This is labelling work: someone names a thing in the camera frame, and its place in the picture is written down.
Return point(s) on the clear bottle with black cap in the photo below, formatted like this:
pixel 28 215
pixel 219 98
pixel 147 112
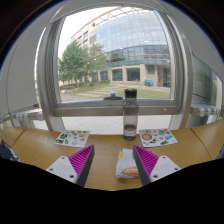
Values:
pixel 130 116

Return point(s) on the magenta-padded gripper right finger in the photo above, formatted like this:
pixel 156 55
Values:
pixel 158 168

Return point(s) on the glass office building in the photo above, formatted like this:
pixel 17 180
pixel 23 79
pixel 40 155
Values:
pixel 133 40

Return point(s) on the large white sticker sheet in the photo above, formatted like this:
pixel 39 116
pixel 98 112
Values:
pixel 72 138

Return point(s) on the small white sticker sheet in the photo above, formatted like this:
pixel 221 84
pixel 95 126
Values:
pixel 157 137

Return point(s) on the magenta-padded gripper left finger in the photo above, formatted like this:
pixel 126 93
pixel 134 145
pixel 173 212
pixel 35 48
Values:
pixel 66 168

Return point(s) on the green tree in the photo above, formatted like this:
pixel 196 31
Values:
pixel 78 63

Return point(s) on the white radiator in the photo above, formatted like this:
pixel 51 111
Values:
pixel 205 111
pixel 28 118

